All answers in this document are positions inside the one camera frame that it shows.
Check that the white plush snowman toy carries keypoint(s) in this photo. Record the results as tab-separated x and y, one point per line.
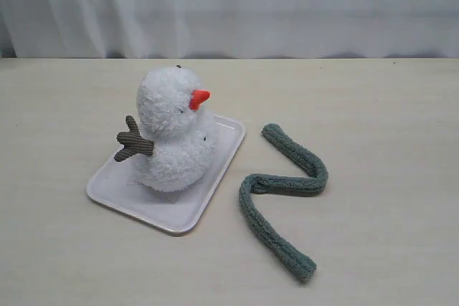
172	141

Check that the green knitted scarf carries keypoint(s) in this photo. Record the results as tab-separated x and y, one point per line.
301	266

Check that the white plastic tray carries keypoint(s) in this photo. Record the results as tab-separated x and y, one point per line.
175	213

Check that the white backdrop curtain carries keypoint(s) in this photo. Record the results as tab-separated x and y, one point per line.
238	29

